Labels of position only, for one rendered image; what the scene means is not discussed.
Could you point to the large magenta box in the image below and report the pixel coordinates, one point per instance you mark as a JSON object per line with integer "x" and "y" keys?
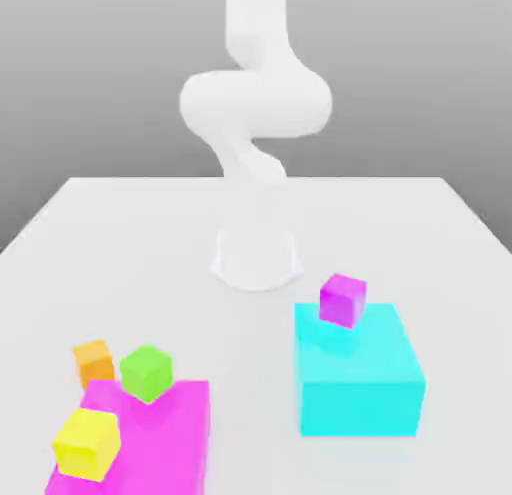
{"x": 164, "y": 439}

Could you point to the large cyan box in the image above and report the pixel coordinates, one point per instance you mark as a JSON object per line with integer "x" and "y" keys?
{"x": 360, "y": 383}

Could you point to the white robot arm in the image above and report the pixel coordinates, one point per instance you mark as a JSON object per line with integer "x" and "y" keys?
{"x": 256, "y": 103}

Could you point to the small orange cube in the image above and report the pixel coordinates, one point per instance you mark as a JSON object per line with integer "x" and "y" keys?
{"x": 94, "y": 361}

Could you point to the small green cube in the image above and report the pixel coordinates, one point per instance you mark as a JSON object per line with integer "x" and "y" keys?
{"x": 146, "y": 373}

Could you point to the small purple cube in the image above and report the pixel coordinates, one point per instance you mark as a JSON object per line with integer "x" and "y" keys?
{"x": 342, "y": 301}

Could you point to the small yellow cube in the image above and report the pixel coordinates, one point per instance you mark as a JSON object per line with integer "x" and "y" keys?
{"x": 86, "y": 445}

